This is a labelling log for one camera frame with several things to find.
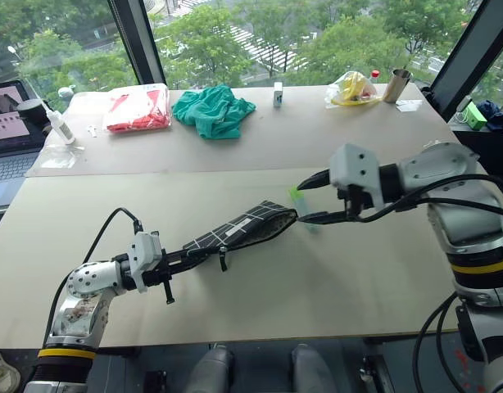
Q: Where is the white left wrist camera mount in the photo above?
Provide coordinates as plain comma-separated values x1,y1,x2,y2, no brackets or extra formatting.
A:
127,231,165,294

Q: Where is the yellow plastic bag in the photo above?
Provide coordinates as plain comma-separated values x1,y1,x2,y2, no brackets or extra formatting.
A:
324,70,384,110

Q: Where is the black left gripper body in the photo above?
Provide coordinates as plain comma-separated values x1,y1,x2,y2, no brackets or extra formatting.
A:
143,247,177,305

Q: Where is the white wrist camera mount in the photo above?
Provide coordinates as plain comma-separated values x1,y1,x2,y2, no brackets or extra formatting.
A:
329,142,386,208
127,231,165,294

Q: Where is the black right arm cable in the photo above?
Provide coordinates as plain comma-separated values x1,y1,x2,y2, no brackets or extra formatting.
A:
349,174,503,224

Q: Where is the green box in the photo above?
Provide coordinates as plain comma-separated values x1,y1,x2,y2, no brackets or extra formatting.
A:
460,100,488,132

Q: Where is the metal cup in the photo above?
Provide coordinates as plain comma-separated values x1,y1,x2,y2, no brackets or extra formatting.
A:
382,68,414,104

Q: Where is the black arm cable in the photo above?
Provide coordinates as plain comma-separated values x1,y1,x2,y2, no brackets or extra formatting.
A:
349,174,503,224
42,207,145,350

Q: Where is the green crumpled cloth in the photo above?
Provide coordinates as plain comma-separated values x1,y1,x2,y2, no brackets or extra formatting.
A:
170,84,258,141

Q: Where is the grey laptop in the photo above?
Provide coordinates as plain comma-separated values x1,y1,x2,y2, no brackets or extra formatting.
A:
0,79,47,208

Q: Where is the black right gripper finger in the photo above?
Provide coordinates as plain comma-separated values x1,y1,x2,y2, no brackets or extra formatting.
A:
298,210,351,225
297,169,332,191

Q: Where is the white sneaker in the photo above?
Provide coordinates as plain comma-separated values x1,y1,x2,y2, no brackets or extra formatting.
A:
0,348,23,393

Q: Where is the white squeeze bottle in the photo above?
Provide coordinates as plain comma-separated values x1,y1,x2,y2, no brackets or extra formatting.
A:
41,99,77,146

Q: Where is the black side cabinet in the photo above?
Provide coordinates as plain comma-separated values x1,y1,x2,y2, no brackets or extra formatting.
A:
446,117,503,178

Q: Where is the dark blue cloth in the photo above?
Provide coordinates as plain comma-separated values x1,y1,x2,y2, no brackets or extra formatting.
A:
476,99,503,133

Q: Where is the grey rounded shape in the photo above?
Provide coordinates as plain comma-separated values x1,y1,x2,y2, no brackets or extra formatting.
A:
183,345,236,393

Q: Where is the clear plastic bag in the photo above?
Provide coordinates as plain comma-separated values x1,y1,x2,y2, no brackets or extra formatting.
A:
37,144,87,170

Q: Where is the black window frame pillar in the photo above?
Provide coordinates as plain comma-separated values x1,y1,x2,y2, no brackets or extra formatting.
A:
106,0,168,86
428,0,503,122

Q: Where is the black torso cable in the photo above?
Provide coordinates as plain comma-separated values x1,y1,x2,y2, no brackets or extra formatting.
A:
412,291,464,393

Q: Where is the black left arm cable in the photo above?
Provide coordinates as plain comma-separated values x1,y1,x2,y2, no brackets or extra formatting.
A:
42,207,145,350

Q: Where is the red garment in plastic package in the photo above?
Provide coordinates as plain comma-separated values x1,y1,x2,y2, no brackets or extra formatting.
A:
102,83,172,133

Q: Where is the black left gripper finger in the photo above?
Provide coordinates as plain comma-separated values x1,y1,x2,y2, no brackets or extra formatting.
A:
167,246,198,264
169,254,215,275

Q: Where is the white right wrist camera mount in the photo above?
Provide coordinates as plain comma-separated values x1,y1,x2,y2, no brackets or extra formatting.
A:
329,142,386,208

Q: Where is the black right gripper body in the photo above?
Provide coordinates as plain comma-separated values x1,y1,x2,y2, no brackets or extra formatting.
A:
336,183,378,223

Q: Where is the black round speaker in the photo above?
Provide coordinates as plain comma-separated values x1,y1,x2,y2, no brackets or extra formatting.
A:
16,99,44,124

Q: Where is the black white grid pouch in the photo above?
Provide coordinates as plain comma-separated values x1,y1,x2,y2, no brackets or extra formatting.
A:
181,199,298,273

